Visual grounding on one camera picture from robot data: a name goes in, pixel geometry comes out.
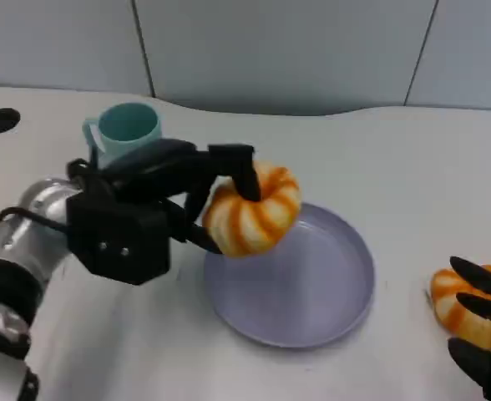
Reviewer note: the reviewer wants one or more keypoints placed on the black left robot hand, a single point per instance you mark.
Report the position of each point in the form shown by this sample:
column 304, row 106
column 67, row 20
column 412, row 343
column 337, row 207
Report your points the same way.
column 166, row 171

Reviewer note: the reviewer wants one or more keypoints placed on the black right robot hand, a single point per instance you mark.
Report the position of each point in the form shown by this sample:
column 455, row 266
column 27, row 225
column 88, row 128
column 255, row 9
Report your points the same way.
column 479, row 367

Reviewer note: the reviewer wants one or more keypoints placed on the orange white toy bread roll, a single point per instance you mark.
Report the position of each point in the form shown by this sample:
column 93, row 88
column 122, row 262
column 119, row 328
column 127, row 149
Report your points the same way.
column 448, row 292
column 249, row 221

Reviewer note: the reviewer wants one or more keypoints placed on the pale green mug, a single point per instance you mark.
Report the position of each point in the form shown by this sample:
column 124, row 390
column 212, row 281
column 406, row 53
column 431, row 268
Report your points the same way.
column 126, row 125

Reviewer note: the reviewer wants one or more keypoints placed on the black round table grommet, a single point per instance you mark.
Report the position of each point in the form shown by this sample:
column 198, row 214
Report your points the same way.
column 1, row 120

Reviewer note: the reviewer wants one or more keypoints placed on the lilac plate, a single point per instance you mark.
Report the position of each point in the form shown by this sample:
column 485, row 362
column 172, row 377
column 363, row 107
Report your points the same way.
column 304, row 288

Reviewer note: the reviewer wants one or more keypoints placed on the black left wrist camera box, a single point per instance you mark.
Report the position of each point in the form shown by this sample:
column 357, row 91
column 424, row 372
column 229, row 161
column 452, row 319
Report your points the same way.
column 116, row 234

